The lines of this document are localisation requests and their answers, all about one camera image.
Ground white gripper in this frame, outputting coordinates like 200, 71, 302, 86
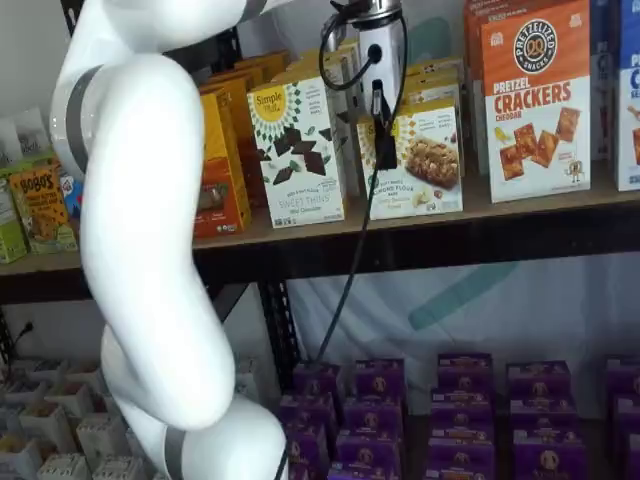
355, 22, 403, 170

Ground Simple Mills almond bars box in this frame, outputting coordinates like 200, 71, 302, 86
355, 97, 464, 222

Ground Simple Mills yellow white box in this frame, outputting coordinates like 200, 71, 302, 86
272, 38, 362, 199
403, 56, 466, 85
399, 79, 462, 109

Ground Simple Mills sweet thins box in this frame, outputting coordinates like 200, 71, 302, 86
246, 75, 347, 230

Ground wooden shelf board with beam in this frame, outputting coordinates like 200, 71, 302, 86
192, 187, 640, 251

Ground orange snack box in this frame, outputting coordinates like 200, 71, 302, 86
192, 88, 253, 240
233, 49, 292, 85
207, 68, 269, 206

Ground pretzel crackers cheddar box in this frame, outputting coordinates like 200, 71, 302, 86
479, 0, 593, 204

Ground dark blue cracker box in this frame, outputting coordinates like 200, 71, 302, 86
589, 38, 621, 162

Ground purple Annie's box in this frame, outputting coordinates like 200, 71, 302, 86
293, 362, 344, 399
424, 428, 499, 480
335, 433, 404, 471
354, 358, 408, 401
512, 429, 587, 480
285, 424, 332, 480
624, 432, 640, 480
343, 397, 406, 439
604, 355, 640, 399
509, 397, 579, 434
505, 360, 573, 401
327, 459, 402, 480
279, 393, 338, 436
437, 353, 496, 394
430, 389, 497, 432
612, 394, 640, 436

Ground blue white cracker box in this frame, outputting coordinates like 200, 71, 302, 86
614, 0, 640, 193

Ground orange Bobo's box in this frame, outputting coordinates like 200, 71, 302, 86
8, 167, 80, 255

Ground wooden shelf board under Bobo's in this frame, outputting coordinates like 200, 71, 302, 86
0, 247, 96, 277

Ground green snack box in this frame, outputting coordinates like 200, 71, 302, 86
0, 169, 29, 265

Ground blue white snack package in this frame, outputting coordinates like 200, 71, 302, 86
58, 172, 85, 220

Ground white paper cards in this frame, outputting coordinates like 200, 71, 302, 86
0, 106, 55, 170

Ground white carton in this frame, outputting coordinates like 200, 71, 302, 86
0, 434, 44, 480
37, 452, 95, 480
74, 413, 130, 469
19, 399, 77, 454
59, 382, 110, 421
5, 378, 52, 407
27, 359, 69, 385
67, 359, 105, 386
92, 454, 147, 480

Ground short looped black cable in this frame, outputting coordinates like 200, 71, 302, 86
318, 0, 384, 92

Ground long black cable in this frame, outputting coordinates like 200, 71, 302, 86
274, 8, 408, 480

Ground black wall plug with cord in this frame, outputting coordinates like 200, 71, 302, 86
8, 319, 37, 354

